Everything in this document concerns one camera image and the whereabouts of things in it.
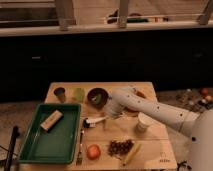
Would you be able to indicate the metal fork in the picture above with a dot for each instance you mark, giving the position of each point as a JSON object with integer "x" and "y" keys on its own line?
{"x": 79, "y": 155}

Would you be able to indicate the white paper cup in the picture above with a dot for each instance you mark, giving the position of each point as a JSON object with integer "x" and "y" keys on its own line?
{"x": 143, "y": 123}

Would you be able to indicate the orange bowl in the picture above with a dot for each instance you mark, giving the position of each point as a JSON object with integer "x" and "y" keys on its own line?
{"x": 139, "y": 94}

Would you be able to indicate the white black dish brush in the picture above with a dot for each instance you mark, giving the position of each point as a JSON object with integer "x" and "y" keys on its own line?
{"x": 91, "y": 122}

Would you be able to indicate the green cup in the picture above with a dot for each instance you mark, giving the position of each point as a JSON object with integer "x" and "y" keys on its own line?
{"x": 79, "y": 94}

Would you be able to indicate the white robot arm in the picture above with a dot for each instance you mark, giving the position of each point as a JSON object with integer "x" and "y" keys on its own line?
{"x": 198, "y": 127}

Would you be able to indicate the green item in bowl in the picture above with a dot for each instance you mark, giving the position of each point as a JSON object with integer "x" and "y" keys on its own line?
{"x": 96, "y": 99}

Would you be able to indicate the orange fruit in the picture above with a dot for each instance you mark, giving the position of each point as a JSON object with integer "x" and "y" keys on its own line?
{"x": 93, "y": 152}

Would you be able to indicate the black stand pole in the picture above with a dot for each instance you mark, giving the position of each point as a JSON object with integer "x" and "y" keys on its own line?
{"x": 14, "y": 136}

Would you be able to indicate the wooden block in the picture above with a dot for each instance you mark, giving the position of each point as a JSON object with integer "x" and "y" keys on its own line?
{"x": 51, "y": 120}

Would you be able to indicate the bunch of grapes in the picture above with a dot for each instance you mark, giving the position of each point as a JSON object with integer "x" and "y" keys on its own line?
{"x": 120, "y": 147}

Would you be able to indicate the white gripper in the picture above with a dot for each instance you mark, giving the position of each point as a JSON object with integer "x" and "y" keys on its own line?
{"x": 108, "y": 123}

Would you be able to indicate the yellow banana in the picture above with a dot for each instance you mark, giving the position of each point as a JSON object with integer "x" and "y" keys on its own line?
{"x": 131, "y": 153}

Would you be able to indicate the wooden railing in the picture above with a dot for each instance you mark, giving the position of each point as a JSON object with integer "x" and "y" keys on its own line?
{"x": 55, "y": 17}

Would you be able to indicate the dark brown bowl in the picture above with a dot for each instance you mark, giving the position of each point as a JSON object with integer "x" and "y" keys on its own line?
{"x": 94, "y": 92}

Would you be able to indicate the green plastic tray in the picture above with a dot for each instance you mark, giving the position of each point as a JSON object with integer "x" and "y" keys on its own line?
{"x": 57, "y": 145}

